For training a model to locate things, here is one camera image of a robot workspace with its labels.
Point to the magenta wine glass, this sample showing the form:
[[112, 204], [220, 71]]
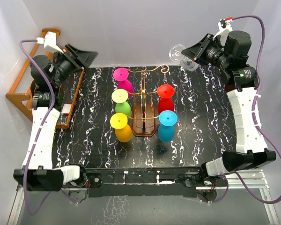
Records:
[[121, 75]]

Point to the green wine glass cream base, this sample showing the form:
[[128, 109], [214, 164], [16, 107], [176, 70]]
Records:
[[120, 97]]

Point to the red wine glass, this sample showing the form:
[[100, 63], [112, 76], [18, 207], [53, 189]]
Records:
[[165, 92]]

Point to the orange wine glass yellow base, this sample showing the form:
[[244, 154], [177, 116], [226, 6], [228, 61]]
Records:
[[123, 131]]

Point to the red white small box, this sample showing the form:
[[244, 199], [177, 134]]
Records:
[[66, 109]]

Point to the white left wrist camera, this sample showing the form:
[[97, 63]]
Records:
[[50, 42]]

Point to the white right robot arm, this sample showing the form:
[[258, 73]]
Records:
[[251, 148]]

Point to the clear wine glass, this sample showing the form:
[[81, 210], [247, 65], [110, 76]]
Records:
[[175, 54]]

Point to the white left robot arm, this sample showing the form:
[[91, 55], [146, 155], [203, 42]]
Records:
[[37, 172]]

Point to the wooden tiered shelf rack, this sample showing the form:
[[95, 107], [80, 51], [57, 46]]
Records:
[[30, 89]]

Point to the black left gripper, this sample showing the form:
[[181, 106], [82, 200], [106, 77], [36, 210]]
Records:
[[84, 58]]

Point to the gold wire wine glass rack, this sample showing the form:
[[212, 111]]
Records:
[[144, 113]]

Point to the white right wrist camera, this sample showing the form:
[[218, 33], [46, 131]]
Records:
[[224, 28]]

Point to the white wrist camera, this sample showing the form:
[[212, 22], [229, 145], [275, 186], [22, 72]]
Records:
[[50, 42], [224, 28]]

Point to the blue wine glass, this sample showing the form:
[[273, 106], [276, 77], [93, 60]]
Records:
[[166, 130]]

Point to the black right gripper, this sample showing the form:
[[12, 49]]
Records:
[[196, 52]]

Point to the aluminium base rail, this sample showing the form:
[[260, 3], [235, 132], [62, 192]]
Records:
[[145, 204]]

